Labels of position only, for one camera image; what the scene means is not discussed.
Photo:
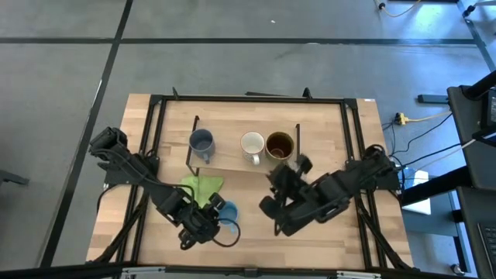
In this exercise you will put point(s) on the white grey patterned mug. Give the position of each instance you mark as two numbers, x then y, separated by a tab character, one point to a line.
252	145

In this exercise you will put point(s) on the black table rail frame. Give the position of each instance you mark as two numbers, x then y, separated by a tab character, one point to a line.
252	98

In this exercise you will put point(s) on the yellow power strip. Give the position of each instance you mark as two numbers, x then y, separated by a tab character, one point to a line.
401	118

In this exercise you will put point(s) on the green microfibre cloth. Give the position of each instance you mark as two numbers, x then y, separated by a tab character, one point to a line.
205	186

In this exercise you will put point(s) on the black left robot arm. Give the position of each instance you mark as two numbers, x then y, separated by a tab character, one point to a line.
131	170

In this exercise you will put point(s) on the blue grey floor plate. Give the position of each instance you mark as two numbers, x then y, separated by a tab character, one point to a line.
433	98

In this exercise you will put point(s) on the grey chair leg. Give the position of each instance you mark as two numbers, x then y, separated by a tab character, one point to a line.
11	178

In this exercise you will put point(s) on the black keyboard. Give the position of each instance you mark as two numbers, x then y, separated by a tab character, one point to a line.
489	248

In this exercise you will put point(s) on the grey caster wheel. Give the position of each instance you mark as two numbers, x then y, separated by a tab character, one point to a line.
457	269

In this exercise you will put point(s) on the light blue mug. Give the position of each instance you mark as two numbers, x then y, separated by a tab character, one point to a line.
229	213

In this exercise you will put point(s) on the green brown glazed mug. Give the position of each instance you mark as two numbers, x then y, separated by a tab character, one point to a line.
280	146

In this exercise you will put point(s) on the white floor box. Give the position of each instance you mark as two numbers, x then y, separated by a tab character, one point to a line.
416	205

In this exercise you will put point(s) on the wooden shelf with black frame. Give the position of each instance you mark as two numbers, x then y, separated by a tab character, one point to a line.
232	159

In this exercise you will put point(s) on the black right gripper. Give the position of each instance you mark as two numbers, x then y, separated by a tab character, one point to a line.
306	197

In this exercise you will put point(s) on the black camera gantry beam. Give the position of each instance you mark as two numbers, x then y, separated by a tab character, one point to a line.
248	271

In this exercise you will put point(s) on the black workstation cart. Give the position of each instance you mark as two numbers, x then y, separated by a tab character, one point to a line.
478	170

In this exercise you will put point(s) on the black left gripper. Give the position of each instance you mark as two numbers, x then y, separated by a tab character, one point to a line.
197	224

